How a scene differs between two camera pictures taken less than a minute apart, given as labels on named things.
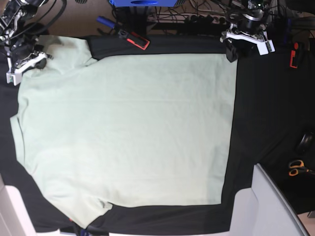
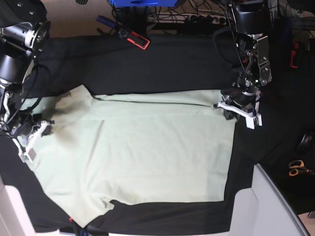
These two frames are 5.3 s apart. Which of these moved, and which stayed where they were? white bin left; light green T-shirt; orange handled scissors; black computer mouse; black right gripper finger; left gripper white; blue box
Moved: left gripper white; light green T-shirt; black right gripper finger
Stayed: orange handled scissors; white bin left; black computer mouse; blue box
